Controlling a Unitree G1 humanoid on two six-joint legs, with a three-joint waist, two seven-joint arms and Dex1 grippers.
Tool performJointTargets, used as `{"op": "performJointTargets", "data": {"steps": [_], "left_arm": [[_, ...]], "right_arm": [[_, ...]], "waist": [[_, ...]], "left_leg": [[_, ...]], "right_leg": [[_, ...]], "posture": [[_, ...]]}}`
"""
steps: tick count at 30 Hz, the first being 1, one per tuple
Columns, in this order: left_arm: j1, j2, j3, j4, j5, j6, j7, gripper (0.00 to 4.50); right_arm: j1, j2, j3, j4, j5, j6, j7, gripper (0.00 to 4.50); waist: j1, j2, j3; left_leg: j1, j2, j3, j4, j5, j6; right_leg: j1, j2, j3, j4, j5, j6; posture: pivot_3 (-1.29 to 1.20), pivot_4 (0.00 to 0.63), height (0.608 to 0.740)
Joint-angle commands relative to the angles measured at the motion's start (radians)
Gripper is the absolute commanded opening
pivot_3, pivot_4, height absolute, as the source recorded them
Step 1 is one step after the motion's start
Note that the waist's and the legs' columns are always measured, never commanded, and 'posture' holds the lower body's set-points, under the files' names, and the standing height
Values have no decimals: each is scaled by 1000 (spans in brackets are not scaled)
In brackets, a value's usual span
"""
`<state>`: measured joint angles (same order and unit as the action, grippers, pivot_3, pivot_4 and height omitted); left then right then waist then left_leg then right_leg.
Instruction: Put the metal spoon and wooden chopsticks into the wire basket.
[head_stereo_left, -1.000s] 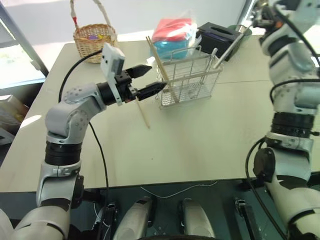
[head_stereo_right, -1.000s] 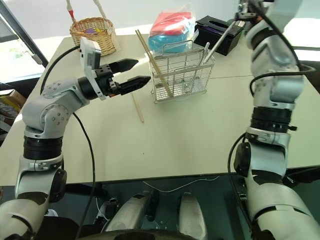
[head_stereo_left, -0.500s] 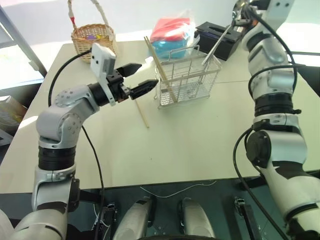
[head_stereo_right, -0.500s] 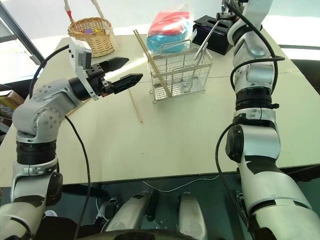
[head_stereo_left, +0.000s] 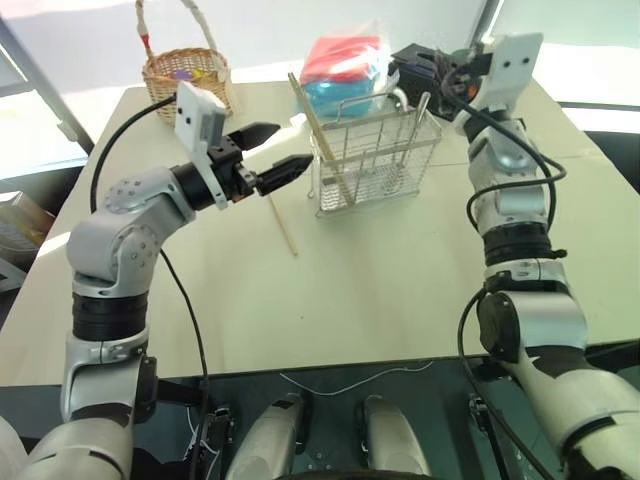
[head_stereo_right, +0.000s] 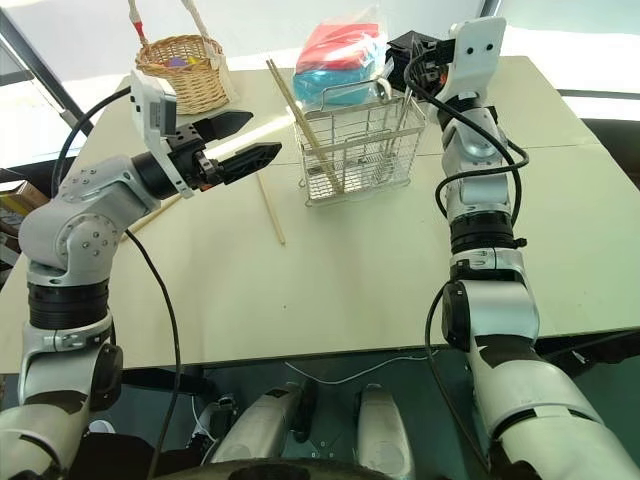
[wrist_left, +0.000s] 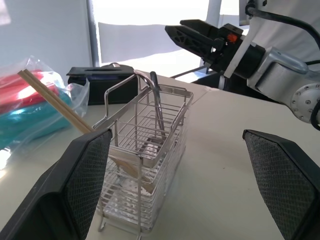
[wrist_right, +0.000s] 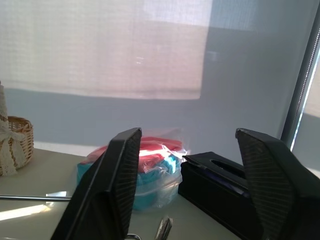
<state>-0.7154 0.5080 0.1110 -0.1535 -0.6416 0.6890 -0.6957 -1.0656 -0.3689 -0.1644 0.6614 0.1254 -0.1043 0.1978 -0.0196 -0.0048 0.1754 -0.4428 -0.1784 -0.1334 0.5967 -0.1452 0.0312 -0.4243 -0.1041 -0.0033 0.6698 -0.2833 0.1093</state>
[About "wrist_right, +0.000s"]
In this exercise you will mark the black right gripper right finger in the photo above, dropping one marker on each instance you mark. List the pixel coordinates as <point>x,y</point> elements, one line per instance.
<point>272,185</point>

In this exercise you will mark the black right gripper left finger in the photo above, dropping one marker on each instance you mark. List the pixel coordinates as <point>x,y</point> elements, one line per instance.
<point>105,195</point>

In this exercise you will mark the plastic bag of colourful cloths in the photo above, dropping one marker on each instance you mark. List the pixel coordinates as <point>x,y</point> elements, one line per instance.
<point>155,172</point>

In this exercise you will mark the cream lace ribbon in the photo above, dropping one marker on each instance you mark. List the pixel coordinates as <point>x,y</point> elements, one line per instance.
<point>6,142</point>

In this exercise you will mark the woven wicker basket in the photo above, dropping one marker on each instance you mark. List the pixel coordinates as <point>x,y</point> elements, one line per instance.
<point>23,140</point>

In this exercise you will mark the metal spoon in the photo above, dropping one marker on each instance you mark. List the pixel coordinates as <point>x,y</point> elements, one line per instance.
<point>163,227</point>

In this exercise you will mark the grey window frame post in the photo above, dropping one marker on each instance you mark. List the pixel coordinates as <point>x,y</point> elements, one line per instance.
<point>298,82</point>

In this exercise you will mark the black tissue box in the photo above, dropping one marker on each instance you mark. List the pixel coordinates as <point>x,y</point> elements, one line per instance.
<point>215,180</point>

